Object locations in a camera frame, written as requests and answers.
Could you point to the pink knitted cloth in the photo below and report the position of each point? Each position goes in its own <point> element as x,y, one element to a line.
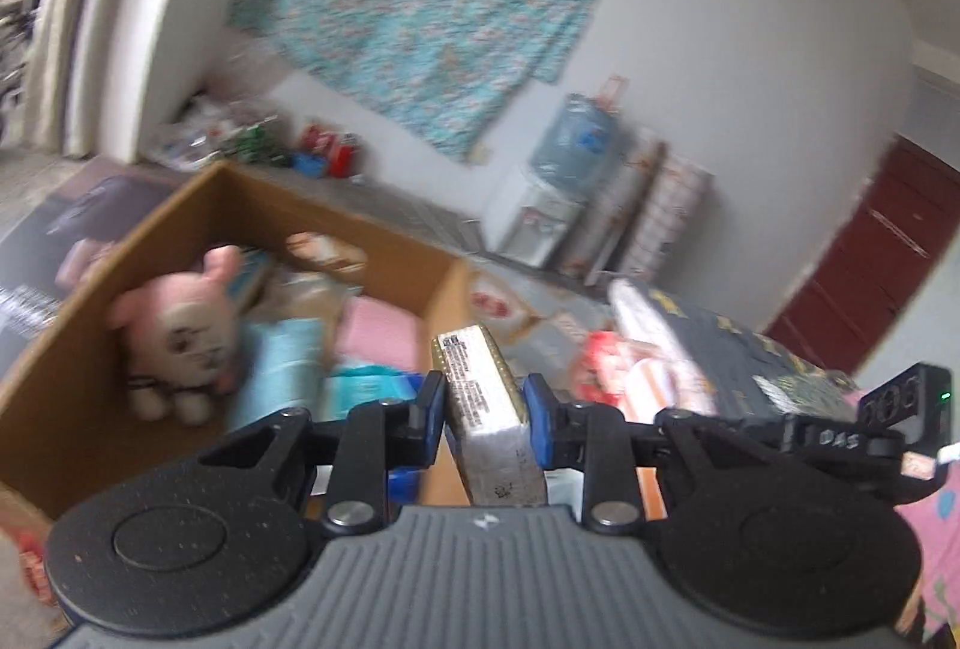
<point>375,332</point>

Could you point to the water dispenser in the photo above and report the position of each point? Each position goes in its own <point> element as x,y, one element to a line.
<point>526,219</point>

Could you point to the gold silver pack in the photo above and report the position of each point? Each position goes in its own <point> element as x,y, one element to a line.
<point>488,425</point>

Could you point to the rolled floor mat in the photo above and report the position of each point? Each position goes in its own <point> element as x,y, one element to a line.
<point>668,207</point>
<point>586,251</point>

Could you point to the brown cardboard box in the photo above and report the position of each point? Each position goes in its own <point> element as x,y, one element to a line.
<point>67,429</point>

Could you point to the grey quilt with stars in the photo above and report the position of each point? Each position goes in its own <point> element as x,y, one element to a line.
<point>734,371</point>

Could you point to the green bottles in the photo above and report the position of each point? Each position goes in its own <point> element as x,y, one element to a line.
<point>258,144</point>

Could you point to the light blue towel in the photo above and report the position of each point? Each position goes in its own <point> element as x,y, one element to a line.
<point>281,368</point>

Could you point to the dark red door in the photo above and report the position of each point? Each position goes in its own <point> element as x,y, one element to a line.
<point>875,264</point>

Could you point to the plastic bags pile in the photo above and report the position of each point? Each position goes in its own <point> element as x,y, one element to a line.
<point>201,133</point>

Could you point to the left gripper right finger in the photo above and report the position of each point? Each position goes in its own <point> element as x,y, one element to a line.
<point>591,437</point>

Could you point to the teal tissue pack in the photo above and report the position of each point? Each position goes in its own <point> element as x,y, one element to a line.
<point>352,386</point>

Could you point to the blue water jug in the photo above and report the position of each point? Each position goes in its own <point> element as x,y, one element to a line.
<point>579,149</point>

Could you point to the pink blanket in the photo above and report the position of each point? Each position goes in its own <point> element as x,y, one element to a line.
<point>935,522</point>

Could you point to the poster on floor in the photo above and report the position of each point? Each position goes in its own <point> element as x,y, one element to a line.
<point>53,248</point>

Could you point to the pink plush doll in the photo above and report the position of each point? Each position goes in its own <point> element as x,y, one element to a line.
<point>181,337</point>

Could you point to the red thermos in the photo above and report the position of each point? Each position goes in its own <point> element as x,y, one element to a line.
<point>345,155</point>

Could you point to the red white wet wipes pack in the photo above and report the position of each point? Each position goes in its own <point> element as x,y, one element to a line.
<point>638,378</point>

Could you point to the grey curtain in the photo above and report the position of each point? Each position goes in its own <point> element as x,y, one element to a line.
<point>47,78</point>

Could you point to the beige plastic bag pack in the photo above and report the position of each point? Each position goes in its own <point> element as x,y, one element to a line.
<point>303,295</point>

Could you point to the blue bowl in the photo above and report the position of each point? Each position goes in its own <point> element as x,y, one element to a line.
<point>309,165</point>

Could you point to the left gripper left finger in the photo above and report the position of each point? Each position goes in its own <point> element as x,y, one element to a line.
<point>389,433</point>

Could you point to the rolled floor mat left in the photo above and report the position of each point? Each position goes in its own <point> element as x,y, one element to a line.
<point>586,251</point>

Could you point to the rolled floor mat right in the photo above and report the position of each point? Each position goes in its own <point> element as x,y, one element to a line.
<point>668,207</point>

